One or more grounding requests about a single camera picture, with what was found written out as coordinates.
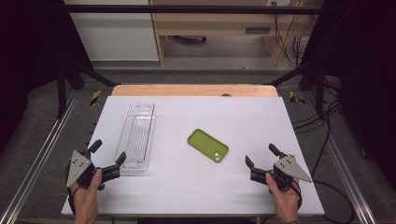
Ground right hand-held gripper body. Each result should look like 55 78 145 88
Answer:
249 155 313 191

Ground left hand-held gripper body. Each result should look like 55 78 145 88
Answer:
65 150 121 191

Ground green phone case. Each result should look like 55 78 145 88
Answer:
187 128 230 164

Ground person's left hand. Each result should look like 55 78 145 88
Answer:
70 168 103 208

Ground person's right hand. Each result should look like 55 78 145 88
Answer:
265 173 302 210

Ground clear plastic tray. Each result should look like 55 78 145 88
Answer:
113 102 158 174

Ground yellow black striped tape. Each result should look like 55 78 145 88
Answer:
289 91 306 105
89 90 103 106

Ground black metal stand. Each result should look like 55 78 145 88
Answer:
266 58 329 119
56 58 118 119

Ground wooden table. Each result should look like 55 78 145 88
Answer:
110 84 279 98

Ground black curtain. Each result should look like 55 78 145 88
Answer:
301 0 396 189
0 0 93 153

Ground white cabinet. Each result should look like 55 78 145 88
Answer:
63 0 160 62

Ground dark object under desk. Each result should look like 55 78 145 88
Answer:
172 35 207 45

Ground light wooden desk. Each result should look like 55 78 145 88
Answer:
148 0 316 67

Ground right hand-held gripper black cable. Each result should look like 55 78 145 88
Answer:
290 178 304 210

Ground hand-held gripper black cable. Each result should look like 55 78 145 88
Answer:
290 178 304 210
64 169 78 217

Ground left hand-held gripper black cable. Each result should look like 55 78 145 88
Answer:
64 169 78 217

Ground long black floor cable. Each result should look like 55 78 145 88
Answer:
310 99 356 224

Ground silver metal rail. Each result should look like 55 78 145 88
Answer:
0 89 80 224
303 91 378 224

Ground bundle of black floor cables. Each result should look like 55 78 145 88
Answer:
291 78 343 135

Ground hanging black desk cables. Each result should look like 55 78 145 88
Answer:
272 2 310 67

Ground black horizontal frame bar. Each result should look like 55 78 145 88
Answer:
61 4 332 14

